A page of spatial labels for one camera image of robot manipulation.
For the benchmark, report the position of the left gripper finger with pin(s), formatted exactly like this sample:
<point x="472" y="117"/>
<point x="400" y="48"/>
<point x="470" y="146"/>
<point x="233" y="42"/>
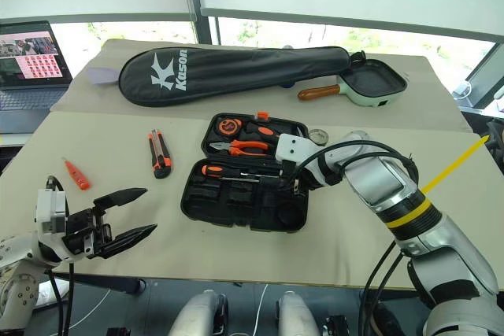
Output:
<point x="120" y="197"/>
<point x="128" y="238"/>

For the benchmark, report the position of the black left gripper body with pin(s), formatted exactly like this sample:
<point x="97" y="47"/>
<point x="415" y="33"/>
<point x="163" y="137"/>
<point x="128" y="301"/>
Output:
<point x="84" y="231"/>

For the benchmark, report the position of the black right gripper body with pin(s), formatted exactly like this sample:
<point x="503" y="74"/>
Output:
<point x="287" y="168"/>

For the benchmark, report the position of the black zippered pouch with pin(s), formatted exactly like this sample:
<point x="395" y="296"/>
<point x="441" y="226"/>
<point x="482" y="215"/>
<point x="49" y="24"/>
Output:
<point x="236" y="204"/>

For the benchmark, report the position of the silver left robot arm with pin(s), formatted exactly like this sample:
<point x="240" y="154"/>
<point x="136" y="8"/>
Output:
<point x="19" y="296"/>

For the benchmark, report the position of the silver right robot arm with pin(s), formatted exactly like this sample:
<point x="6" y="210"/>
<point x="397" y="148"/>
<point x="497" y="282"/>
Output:
<point x="378" y="178"/>

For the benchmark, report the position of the beige table cover sheet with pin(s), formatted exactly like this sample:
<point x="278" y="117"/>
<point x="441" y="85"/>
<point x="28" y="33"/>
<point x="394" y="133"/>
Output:
<point x="118" y="226"/>
<point x="425" y="88"/>

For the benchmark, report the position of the round silver metal tin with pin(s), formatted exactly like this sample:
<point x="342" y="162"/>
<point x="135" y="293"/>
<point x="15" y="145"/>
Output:
<point x="318" y="136"/>

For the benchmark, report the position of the orange voltage tester pen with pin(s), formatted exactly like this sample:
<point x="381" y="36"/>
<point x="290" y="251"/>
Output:
<point x="76" y="174"/>

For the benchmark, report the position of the orange black utility knife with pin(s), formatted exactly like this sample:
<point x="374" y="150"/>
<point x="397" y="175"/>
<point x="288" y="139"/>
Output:
<point x="159" y="155"/>

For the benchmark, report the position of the orange black screwdriver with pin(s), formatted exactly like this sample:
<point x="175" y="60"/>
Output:
<point x="214" y="170"/>

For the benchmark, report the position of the orange black tape measure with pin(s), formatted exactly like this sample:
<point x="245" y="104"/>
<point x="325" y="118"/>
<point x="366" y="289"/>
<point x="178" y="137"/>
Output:
<point x="228" y="125"/>

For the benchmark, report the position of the small blue object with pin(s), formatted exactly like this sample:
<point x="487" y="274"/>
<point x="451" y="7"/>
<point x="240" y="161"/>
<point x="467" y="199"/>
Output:
<point x="287" y="86"/>

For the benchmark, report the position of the silver rounded shell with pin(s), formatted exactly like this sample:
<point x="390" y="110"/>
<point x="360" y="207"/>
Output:
<point x="199" y="312"/>
<point x="297" y="314"/>

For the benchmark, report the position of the black Kason racket bag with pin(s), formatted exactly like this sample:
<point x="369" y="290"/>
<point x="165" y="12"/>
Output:
<point x="236" y="72"/>

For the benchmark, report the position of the mint green electric frying pan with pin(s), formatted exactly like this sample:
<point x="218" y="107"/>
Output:
<point x="374" y="84"/>

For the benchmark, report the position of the grey laptop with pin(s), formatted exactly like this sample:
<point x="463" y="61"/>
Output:
<point x="27" y="60"/>

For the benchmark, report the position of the yellow zip tie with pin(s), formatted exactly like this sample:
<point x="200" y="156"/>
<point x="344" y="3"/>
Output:
<point x="453" y="165"/>

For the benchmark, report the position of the grey window pillar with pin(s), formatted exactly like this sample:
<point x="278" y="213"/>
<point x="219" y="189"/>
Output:
<point x="204" y="17"/>

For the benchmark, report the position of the black office chair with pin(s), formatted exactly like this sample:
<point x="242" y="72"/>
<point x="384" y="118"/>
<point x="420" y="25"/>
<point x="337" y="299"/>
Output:
<point x="497" y="143"/>

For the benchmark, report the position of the dark framed monitor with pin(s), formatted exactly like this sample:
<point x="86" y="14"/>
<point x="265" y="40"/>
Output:
<point x="488" y="76"/>

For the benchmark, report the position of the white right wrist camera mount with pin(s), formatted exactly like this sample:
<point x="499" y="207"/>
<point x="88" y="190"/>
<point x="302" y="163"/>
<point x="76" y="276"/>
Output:
<point x="293" y="147"/>

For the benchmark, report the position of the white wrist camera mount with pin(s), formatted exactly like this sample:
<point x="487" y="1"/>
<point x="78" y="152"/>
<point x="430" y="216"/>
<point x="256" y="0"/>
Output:
<point x="49" y="210"/>
<point x="293" y="147"/>

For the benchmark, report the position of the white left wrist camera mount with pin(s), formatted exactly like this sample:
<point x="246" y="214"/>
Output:
<point x="49" y="210"/>

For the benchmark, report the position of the black table frame bar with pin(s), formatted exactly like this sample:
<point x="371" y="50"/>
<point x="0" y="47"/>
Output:
<point x="102" y="281"/>

